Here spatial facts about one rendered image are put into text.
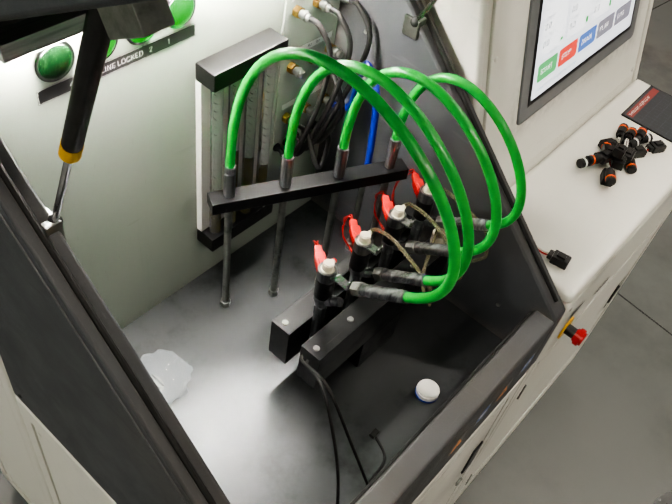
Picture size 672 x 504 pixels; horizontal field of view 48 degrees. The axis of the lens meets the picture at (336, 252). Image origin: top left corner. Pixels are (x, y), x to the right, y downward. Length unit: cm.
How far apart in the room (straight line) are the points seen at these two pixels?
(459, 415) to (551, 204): 49
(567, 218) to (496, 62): 35
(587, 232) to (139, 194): 78
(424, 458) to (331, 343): 21
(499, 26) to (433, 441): 62
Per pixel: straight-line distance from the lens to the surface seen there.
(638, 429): 248
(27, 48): 85
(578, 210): 146
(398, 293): 96
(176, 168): 116
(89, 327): 82
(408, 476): 107
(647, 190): 157
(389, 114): 82
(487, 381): 119
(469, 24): 117
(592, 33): 153
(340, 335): 114
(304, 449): 120
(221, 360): 127
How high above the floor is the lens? 190
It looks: 48 degrees down
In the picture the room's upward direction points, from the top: 11 degrees clockwise
